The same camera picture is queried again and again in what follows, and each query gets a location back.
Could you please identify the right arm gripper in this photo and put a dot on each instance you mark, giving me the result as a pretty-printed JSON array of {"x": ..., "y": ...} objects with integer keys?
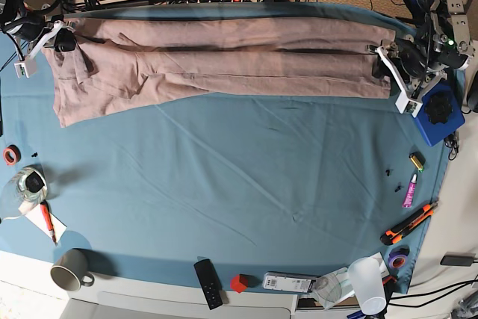
[{"x": 33, "y": 32}]

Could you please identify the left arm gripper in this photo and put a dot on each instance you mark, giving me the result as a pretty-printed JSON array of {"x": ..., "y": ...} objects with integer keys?
[{"x": 402, "y": 61}]

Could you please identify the dusty pink T-shirt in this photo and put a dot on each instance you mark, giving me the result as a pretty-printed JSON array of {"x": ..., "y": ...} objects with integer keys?
[{"x": 209, "y": 65}]

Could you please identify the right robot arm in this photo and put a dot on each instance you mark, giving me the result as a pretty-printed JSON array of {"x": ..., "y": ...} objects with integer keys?
[{"x": 11, "y": 8}]

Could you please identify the black knob on box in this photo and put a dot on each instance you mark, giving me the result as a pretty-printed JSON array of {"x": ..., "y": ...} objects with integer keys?
[{"x": 438, "y": 109}]

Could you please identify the blue box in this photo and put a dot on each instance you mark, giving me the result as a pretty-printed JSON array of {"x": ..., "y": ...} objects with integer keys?
[{"x": 434, "y": 134}]

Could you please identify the red tape roll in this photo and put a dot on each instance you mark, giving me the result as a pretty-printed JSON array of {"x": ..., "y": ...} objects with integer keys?
[{"x": 11, "y": 155}]

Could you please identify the purple glue tube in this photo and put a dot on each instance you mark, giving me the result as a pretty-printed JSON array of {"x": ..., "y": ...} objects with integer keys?
[{"x": 408, "y": 200}]

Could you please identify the blue table cloth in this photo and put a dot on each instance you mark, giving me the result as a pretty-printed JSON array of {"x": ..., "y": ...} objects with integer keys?
[{"x": 254, "y": 183}]

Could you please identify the red pen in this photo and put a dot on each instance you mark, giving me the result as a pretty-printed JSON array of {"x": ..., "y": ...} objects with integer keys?
[{"x": 44, "y": 207}]

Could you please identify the orange black utility knife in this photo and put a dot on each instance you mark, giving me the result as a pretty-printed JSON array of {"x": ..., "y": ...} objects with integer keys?
[{"x": 396, "y": 233}]

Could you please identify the white paper note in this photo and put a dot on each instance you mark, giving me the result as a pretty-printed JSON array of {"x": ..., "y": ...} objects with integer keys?
[{"x": 36, "y": 217}]

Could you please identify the purple tape roll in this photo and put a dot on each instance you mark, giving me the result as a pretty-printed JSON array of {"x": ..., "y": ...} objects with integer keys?
[{"x": 398, "y": 257}]

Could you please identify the translucent plastic cup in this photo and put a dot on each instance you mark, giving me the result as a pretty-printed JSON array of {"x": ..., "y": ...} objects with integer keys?
[{"x": 366, "y": 280}]

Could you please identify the grey ceramic mug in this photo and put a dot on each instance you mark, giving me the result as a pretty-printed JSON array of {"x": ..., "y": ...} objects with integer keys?
[{"x": 71, "y": 272}]

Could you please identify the white barcode device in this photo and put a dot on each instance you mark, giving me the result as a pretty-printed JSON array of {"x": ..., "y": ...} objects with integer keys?
[{"x": 297, "y": 283}]

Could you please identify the red cube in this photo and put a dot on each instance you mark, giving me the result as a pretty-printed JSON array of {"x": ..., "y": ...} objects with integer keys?
[{"x": 239, "y": 283}]

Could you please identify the black remote control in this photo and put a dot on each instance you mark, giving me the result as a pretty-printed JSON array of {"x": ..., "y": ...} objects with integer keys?
[{"x": 209, "y": 283}]

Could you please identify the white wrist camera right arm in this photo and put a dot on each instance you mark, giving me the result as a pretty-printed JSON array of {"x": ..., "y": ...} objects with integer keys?
[{"x": 25, "y": 68}]

